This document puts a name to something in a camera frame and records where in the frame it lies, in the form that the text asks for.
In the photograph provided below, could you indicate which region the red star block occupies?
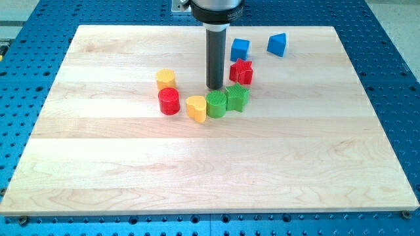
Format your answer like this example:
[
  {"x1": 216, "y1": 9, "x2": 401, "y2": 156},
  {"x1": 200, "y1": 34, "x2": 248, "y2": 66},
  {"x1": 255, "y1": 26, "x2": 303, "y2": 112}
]
[{"x1": 229, "y1": 58, "x2": 253, "y2": 85}]

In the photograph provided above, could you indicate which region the green star block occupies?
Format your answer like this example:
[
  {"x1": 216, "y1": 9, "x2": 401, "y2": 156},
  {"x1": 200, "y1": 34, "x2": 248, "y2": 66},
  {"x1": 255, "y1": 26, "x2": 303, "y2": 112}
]
[{"x1": 225, "y1": 83, "x2": 249, "y2": 112}]

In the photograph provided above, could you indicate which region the green cylinder block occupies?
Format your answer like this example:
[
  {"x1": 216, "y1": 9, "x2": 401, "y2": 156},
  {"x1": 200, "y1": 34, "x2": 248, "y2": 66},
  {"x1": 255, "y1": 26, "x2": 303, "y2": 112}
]
[{"x1": 206, "y1": 90, "x2": 227, "y2": 118}]

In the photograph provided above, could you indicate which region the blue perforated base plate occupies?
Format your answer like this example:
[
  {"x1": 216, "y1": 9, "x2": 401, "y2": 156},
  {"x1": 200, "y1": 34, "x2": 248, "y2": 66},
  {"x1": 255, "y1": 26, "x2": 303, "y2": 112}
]
[{"x1": 1, "y1": 1, "x2": 419, "y2": 235}]

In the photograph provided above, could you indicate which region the blue cube block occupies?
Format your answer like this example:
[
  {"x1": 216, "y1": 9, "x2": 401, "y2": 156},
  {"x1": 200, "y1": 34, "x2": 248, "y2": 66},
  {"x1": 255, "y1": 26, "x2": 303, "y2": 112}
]
[{"x1": 230, "y1": 38, "x2": 250, "y2": 62}]

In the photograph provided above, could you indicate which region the light wooden board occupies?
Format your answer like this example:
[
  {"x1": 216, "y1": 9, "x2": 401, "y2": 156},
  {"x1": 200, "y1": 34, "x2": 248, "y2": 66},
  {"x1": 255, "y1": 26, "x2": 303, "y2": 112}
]
[{"x1": 1, "y1": 25, "x2": 419, "y2": 216}]

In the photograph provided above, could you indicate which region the yellow hexagon block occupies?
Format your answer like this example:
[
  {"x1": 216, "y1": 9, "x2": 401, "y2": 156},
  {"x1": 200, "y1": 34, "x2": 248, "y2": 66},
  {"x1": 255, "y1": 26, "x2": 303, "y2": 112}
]
[{"x1": 156, "y1": 69, "x2": 177, "y2": 90}]

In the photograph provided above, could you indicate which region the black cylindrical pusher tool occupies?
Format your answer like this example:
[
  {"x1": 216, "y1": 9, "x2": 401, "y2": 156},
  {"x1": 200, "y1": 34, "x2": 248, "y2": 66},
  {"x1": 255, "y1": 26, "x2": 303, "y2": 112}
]
[{"x1": 203, "y1": 23, "x2": 230, "y2": 90}]

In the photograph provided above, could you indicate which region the yellow heart block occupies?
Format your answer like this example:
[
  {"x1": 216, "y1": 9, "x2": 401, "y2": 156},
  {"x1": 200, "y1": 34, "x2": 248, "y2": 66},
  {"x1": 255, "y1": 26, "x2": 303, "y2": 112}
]
[{"x1": 186, "y1": 96, "x2": 207, "y2": 123}]

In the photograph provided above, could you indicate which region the red cylinder block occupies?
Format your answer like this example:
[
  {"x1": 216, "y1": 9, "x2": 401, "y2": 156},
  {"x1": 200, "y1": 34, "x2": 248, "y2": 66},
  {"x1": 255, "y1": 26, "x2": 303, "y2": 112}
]
[{"x1": 158, "y1": 87, "x2": 180, "y2": 115}]

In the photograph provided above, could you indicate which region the robot arm with black collar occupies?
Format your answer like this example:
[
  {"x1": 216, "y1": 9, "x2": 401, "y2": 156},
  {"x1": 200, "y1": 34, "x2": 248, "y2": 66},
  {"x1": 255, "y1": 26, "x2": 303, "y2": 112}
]
[{"x1": 170, "y1": 0, "x2": 245, "y2": 25}]

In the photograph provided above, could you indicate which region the blue triangular block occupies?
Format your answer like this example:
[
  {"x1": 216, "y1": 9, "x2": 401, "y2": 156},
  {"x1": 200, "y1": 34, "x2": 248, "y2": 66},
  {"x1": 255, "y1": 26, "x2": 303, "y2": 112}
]
[{"x1": 267, "y1": 33, "x2": 287, "y2": 57}]

